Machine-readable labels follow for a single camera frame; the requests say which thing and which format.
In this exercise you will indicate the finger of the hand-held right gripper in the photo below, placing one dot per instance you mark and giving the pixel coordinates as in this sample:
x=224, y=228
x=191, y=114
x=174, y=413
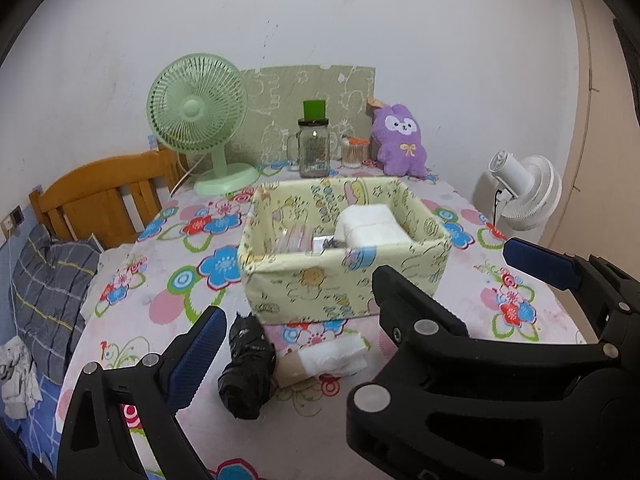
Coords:
x=540, y=260
x=415, y=355

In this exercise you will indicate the beige wooden door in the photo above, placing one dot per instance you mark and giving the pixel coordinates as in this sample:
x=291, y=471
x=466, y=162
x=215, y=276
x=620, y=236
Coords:
x=610, y=160

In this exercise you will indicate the white towel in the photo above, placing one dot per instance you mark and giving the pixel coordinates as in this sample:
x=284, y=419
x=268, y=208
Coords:
x=370, y=225

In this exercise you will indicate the blue bed sheet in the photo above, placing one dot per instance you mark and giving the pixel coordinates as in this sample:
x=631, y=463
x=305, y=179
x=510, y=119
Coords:
x=40, y=430

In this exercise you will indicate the white crumpled cloth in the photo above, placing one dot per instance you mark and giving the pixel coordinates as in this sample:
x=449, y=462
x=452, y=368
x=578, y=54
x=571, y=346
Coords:
x=20, y=375

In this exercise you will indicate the dark grey cloth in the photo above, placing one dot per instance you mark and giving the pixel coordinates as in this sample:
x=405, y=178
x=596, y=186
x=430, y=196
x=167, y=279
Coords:
x=334, y=244

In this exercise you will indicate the yellow cartoon fabric storage box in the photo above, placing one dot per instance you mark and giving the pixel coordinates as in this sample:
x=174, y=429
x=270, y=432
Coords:
x=300, y=290

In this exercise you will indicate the clear pack of pink straws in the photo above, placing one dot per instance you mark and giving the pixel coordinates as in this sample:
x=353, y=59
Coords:
x=295, y=240

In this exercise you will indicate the black plastic bag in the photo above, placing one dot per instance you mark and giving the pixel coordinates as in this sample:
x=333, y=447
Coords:
x=247, y=370

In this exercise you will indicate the wall power socket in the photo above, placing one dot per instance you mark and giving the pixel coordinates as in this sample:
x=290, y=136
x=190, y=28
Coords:
x=12, y=220

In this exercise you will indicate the floral tablecloth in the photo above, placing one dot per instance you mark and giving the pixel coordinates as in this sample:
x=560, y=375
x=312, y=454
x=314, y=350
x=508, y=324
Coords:
x=150, y=280

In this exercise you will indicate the wooden bed headboard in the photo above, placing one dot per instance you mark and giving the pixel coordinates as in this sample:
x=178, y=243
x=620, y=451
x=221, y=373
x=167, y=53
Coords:
x=100, y=185

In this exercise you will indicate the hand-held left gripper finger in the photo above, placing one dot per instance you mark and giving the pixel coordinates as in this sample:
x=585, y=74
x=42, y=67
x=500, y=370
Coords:
x=192, y=365

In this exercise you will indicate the grey plaid pillow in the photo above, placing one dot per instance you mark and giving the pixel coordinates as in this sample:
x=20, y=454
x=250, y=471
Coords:
x=50, y=285

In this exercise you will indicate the purple plush rabbit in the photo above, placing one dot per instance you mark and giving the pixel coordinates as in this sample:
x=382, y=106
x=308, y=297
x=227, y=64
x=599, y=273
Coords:
x=400, y=155

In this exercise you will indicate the glass jar with green lid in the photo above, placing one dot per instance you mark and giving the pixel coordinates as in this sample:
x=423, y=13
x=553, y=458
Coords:
x=314, y=152

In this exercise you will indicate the white floor fan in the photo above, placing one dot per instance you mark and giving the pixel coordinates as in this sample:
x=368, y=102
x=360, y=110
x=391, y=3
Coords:
x=535, y=190

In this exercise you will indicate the green desk fan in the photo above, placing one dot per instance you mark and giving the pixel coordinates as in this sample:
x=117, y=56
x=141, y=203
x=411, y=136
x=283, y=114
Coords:
x=192, y=107

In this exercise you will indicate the cotton swab container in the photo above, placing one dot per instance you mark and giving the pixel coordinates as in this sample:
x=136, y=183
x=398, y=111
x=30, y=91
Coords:
x=352, y=155

